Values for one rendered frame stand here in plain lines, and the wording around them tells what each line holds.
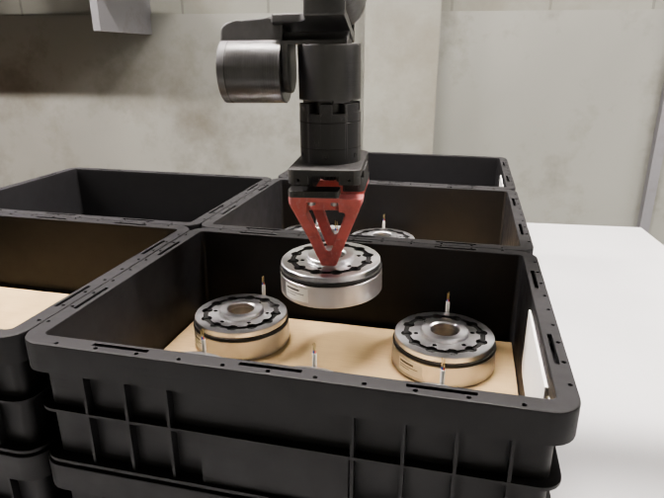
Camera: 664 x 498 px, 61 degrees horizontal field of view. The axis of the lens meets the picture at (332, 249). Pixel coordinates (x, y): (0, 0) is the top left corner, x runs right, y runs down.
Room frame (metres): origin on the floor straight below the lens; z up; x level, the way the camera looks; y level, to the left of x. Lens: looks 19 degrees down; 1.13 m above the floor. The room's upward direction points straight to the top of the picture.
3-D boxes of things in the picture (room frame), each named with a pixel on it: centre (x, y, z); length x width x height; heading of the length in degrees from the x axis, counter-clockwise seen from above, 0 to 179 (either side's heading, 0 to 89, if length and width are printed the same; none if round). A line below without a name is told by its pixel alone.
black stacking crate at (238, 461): (0.47, 0.01, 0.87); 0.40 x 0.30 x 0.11; 77
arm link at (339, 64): (0.53, 0.01, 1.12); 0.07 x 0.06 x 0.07; 82
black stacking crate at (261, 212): (0.76, -0.06, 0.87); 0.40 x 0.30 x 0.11; 77
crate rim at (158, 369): (0.47, 0.01, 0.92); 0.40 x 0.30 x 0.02; 77
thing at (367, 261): (0.54, 0.00, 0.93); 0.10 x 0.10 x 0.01
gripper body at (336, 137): (0.53, 0.00, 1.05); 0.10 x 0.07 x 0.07; 173
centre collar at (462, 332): (0.51, -0.11, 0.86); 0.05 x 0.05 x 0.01
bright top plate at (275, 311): (0.56, 0.10, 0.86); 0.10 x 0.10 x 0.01
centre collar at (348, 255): (0.54, 0.00, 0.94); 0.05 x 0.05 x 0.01
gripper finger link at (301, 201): (0.52, 0.00, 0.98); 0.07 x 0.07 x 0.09; 83
